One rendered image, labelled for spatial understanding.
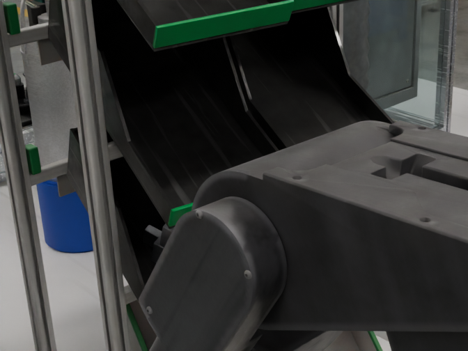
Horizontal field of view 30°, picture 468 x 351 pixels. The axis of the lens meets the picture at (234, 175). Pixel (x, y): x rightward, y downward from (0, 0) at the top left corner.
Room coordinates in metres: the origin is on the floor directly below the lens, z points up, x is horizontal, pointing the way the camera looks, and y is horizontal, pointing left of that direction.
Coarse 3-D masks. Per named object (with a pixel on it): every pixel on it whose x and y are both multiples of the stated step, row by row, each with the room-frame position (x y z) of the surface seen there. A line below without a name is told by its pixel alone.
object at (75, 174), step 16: (80, 160) 0.85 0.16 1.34; (112, 160) 0.92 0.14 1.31; (80, 176) 0.86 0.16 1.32; (112, 176) 0.90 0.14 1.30; (128, 176) 0.90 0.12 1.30; (80, 192) 0.86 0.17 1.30; (128, 192) 0.88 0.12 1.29; (144, 192) 0.89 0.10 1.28; (128, 208) 0.86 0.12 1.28; (144, 208) 0.86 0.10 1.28; (128, 224) 0.84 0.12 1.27; (144, 224) 0.84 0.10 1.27; (160, 224) 0.85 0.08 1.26; (128, 240) 0.76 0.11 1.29; (128, 256) 0.76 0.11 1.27; (144, 256) 0.80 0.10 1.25; (128, 272) 0.77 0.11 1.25; (144, 272) 0.78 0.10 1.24
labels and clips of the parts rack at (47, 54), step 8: (8, 8) 0.89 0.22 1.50; (16, 8) 0.90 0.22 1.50; (8, 16) 0.89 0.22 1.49; (16, 16) 0.90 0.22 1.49; (8, 24) 0.89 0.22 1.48; (16, 24) 0.89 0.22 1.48; (8, 32) 0.89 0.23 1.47; (16, 32) 0.89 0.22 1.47; (40, 40) 0.93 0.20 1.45; (48, 40) 0.93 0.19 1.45; (40, 48) 0.93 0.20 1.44; (48, 48) 0.93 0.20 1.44; (40, 56) 0.92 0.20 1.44; (48, 56) 0.93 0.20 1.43; (56, 56) 0.94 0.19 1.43; (40, 64) 0.92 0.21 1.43; (32, 144) 0.90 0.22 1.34; (32, 152) 0.89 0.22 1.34; (32, 160) 0.89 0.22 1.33; (32, 168) 0.89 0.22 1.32; (40, 168) 0.90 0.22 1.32; (64, 176) 0.93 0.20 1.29; (64, 184) 0.93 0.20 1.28; (64, 192) 0.93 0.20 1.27
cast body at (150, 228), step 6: (150, 228) 0.81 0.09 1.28; (156, 228) 0.82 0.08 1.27; (162, 228) 0.77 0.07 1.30; (168, 228) 0.77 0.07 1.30; (144, 234) 0.81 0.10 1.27; (150, 234) 0.81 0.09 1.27; (156, 234) 0.81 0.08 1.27; (162, 234) 0.78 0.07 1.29; (168, 234) 0.77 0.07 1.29; (144, 240) 0.82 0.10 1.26; (150, 240) 0.81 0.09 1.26; (156, 240) 0.79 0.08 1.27; (162, 240) 0.78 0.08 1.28; (156, 246) 0.78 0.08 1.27; (162, 246) 0.78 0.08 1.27; (156, 252) 0.79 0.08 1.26; (156, 258) 0.79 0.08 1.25
